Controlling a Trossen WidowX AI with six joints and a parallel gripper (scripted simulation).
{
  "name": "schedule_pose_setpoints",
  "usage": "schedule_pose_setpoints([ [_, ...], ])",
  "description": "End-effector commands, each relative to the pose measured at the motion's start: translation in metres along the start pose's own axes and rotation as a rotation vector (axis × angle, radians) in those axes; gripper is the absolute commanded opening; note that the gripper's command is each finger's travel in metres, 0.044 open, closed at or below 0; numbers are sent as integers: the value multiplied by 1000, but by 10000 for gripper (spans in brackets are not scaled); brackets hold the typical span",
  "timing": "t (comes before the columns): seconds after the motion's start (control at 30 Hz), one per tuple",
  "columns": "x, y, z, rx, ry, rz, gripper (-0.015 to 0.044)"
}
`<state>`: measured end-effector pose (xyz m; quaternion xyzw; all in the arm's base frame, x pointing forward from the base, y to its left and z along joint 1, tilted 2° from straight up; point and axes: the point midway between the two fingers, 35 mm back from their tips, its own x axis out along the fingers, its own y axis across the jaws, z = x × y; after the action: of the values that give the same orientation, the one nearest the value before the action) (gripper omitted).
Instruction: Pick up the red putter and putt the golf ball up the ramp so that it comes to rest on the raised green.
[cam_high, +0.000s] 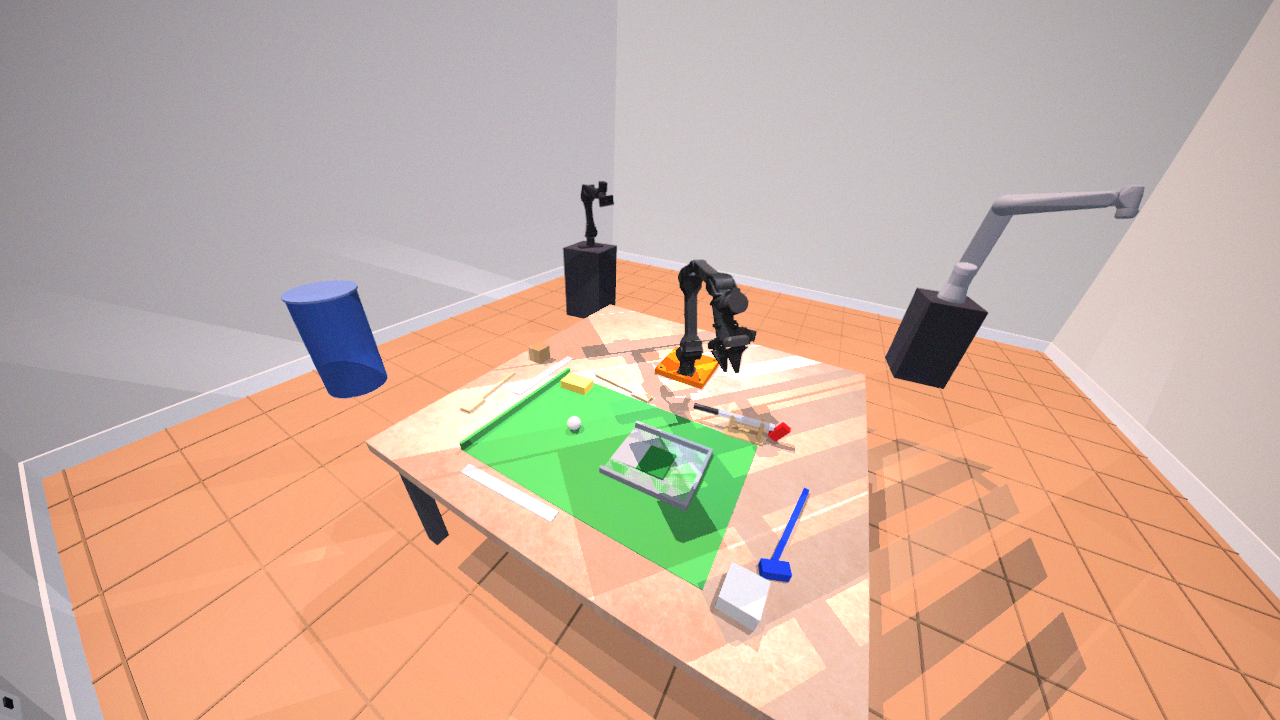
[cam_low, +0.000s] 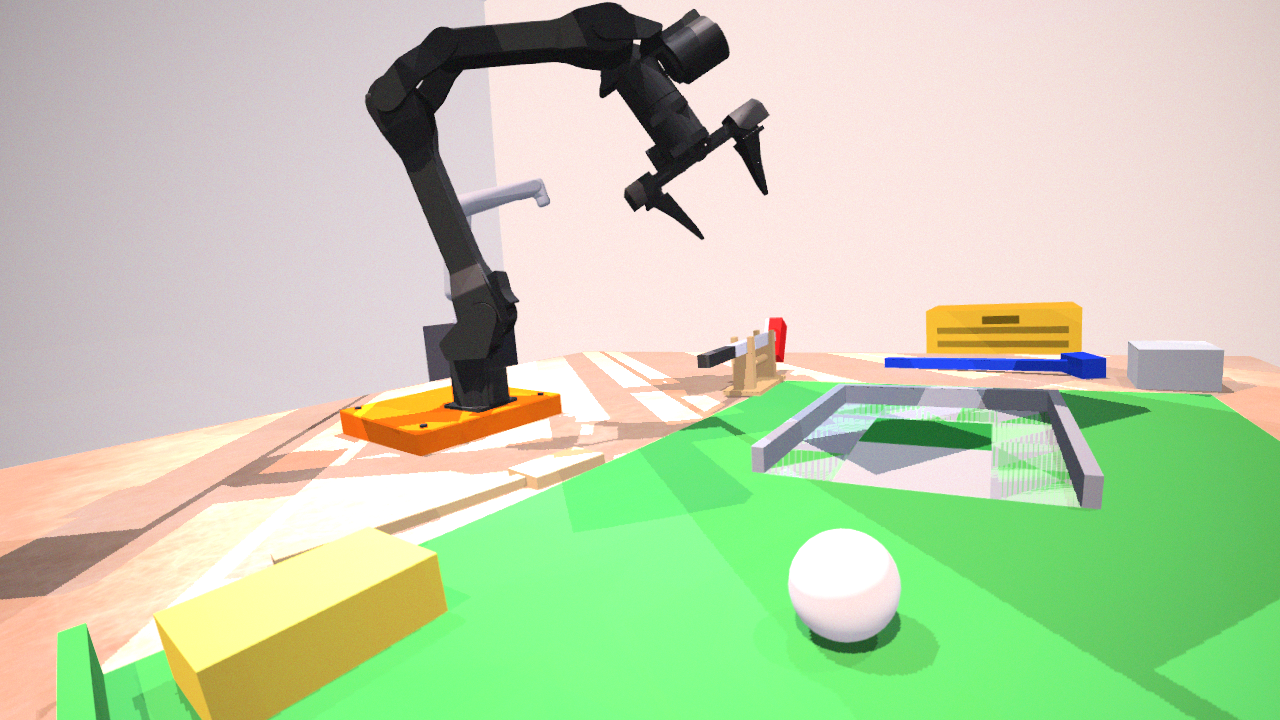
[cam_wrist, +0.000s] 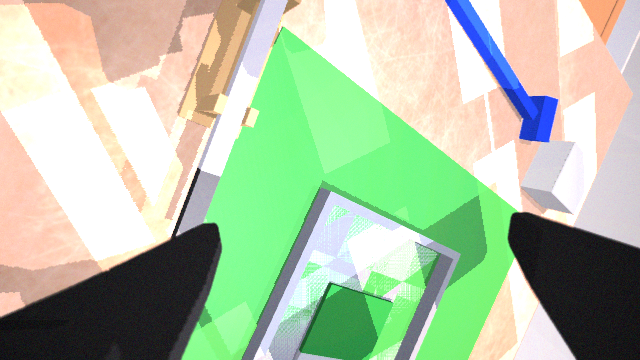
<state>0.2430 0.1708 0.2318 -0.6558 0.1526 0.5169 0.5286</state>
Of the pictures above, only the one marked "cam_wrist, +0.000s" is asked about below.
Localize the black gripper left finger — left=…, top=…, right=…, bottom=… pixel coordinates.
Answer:
left=0, top=222, right=222, bottom=360

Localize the white long bar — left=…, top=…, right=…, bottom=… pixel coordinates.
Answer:
left=170, top=0, right=288, bottom=239

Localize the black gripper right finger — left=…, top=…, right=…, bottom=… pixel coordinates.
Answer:
left=507, top=212, right=640, bottom=360

